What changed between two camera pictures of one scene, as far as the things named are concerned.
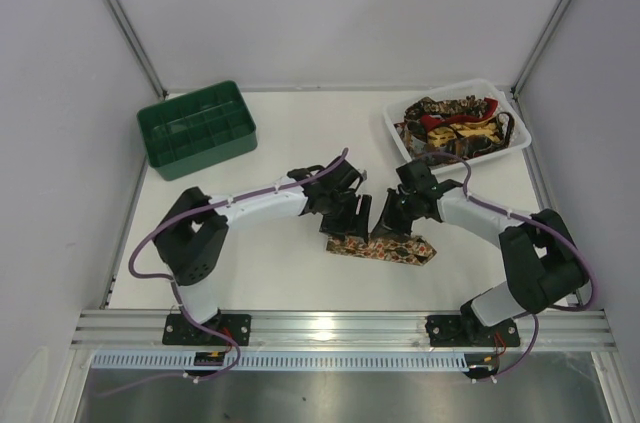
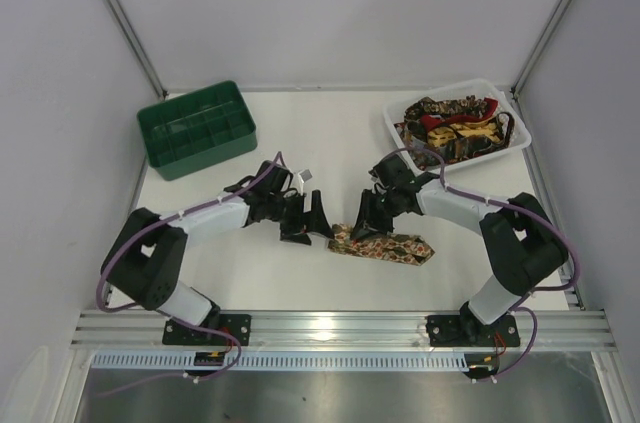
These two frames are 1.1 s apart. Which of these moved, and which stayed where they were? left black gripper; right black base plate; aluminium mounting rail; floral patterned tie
Moved: left black gripper
Stayed: floral patterned tie; right black base plate; aluminium mounting rail
